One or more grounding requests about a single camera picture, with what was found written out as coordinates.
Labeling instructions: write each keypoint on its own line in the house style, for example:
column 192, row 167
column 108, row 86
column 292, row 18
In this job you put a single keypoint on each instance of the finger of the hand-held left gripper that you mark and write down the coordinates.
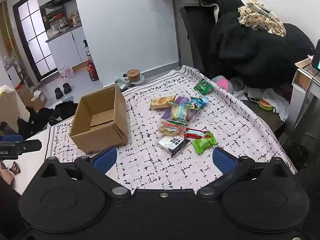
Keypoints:
column 30, row 145

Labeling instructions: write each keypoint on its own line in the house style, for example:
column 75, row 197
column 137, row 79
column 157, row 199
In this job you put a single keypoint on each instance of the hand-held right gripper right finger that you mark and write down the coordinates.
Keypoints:
column 223, row 159

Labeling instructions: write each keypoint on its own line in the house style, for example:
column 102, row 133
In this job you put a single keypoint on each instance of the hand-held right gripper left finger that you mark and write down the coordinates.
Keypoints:
column 105, row 159

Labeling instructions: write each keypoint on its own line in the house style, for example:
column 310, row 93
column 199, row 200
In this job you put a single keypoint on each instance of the large green snack packet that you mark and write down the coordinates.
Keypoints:
column 203, row 143

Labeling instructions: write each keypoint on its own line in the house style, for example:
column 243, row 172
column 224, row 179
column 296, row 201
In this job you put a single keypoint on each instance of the brown cardboard box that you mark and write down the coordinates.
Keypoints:
column 100, row 130

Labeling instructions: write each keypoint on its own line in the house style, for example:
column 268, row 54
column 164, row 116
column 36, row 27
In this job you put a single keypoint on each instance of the red white snack packet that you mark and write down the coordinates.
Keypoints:
column 196, row 133

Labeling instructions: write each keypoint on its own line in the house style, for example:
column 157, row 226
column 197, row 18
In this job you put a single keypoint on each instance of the white black snack packet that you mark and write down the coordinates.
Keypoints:
column 172, row 143

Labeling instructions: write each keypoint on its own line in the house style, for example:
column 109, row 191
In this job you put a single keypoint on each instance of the orange snack packet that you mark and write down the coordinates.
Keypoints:
column 170, row 128

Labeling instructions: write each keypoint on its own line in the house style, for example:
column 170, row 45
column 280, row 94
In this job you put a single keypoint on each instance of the purple snack packet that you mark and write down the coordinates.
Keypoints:
column 181, row 99

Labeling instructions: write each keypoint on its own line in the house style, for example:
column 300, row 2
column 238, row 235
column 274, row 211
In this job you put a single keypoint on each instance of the small brown triangular object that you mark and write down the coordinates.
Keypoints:
column 15, row 168

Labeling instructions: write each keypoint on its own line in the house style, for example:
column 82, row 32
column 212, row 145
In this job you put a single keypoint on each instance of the pile of black clothes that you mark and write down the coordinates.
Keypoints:
column 50, row 115

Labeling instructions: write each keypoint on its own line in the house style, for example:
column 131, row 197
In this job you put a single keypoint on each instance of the cardboard box with tissue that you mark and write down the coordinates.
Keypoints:
column 37, row 101

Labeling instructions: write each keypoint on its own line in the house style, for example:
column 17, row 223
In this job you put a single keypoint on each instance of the white patterned tablecloth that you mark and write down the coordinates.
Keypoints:
column 150, row 172

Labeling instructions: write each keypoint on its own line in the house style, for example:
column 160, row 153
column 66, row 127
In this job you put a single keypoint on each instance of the pink snack packet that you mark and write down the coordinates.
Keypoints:
column 192, row 116

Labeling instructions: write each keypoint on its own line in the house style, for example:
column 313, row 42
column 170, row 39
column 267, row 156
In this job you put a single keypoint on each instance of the black slipper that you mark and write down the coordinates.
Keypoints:
column 59, row 93
column 67, row 88

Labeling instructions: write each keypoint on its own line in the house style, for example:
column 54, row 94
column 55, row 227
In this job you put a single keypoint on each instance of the blue snack packet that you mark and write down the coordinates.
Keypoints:
column 198, row 102

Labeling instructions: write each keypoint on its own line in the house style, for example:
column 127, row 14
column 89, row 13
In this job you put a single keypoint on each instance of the clear yellow cracker packet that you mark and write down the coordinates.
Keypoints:
column 178, row 112

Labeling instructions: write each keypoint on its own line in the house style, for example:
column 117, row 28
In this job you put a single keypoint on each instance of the burger shaped toy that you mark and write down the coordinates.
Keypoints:
column 266, row 105

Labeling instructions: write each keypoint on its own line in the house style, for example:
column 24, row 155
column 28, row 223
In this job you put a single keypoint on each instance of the pink soft item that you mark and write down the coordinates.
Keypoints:
column 223, row 84

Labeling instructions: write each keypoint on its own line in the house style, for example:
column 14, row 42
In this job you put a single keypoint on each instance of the small green snack packet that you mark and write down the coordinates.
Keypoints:
column 203, row 87

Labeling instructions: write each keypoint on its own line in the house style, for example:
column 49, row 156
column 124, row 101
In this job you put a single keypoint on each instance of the white crumpled plastic bag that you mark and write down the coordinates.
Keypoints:
column 277, row 105

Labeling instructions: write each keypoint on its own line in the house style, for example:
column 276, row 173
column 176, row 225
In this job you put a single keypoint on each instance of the clear plastic container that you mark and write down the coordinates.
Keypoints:
column 237, row 83

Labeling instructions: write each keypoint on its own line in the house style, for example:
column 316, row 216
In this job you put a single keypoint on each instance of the grey plastic bag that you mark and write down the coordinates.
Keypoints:
column 122, row 83

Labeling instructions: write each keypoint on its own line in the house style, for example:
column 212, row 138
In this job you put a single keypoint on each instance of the tan cake snack packet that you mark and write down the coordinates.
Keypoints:
column 161, row 102

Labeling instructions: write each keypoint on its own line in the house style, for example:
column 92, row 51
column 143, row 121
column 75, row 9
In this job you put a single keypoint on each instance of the pink plastic bag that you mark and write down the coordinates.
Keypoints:
column 66, row 72

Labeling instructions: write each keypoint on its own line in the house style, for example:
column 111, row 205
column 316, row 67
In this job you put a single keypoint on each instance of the brown instant noodle cup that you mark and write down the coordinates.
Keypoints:
column 133, row 75

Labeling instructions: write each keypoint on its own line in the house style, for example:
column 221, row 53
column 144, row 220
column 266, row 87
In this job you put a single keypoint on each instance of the red liquid bottle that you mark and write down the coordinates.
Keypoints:
column 92, row 71

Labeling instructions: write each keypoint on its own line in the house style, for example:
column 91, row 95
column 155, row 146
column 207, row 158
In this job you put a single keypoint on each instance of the white kitchen cabinet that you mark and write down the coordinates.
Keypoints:
column 65, row 47

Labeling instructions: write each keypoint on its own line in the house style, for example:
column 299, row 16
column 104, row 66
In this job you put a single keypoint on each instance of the white side shelf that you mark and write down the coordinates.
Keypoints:
column 303, row 92

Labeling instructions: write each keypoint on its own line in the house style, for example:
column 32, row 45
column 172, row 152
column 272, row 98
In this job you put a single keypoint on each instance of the black framed glass door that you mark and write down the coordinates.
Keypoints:
column 35, row 35

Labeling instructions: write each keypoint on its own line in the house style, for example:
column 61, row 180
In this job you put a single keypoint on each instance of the black spray bottle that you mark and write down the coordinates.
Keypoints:
column 86, row 47

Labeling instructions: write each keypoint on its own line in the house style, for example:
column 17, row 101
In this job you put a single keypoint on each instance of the black coat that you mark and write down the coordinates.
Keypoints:
column 252, row 47

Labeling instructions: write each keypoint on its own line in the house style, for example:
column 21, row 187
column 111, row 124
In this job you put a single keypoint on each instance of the black chair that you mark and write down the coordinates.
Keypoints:
column 197, row 30

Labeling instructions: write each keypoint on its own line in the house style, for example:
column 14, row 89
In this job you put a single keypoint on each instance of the smartphone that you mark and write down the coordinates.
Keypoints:
column 317, row 55

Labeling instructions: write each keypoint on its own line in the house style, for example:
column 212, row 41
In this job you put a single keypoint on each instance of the beige fringed scarf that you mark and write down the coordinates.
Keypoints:
column 262, row 17

